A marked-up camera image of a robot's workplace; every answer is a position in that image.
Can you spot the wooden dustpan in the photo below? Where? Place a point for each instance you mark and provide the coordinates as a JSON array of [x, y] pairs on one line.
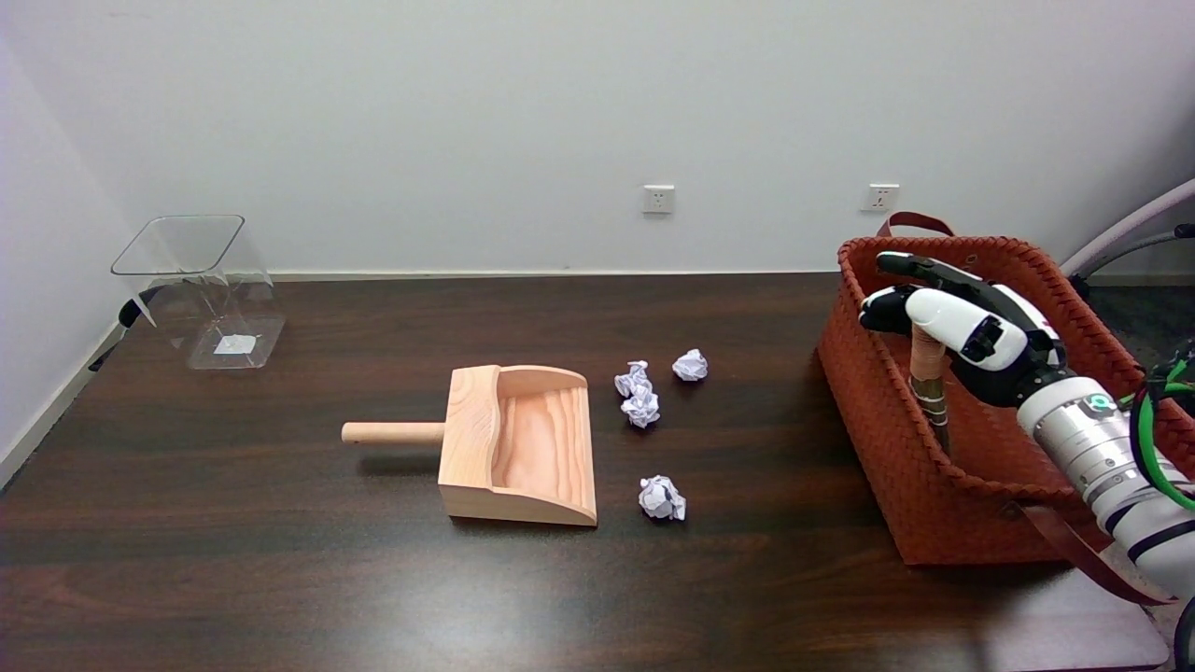
[[523, 448]]

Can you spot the red woven storage basket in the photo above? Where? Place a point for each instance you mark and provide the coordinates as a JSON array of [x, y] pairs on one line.
[[990, 448]]

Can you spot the white wall socket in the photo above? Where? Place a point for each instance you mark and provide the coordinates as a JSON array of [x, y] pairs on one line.
[[881, 197], [658, 199]]

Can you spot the dark grey curved bar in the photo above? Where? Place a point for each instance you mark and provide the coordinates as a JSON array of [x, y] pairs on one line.
[[1144, 243]]

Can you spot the white curved tube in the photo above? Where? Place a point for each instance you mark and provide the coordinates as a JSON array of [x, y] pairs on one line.
[[1130, 224]]

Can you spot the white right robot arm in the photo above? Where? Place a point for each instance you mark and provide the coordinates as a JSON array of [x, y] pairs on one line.
[[1092, 439]]

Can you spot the straw hand broom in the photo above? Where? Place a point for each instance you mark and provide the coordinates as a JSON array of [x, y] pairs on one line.
[[926, 373]]

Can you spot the crumpled white paper ball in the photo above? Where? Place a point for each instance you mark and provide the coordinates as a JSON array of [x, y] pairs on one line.
[[642, 409], [635, 378], [661, 497], [690, 365]]

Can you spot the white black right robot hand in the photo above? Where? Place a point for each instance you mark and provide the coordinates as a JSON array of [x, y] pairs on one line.
[[962, 322]]

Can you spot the clear plastic bin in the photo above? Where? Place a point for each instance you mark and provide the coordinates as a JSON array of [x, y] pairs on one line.
[[201, 280]]

